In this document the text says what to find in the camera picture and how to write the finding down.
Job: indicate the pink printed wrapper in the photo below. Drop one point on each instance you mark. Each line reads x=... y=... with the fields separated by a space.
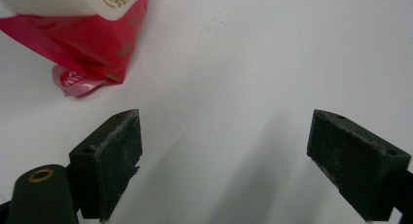
x=78 y=82

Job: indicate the red snack packet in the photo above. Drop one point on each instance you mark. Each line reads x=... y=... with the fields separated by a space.
x=91 y=39

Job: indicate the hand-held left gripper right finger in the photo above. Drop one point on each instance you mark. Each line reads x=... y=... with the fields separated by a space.
x=354 y=165

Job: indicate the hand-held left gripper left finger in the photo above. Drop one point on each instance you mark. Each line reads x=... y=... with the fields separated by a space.
x=110 y=162

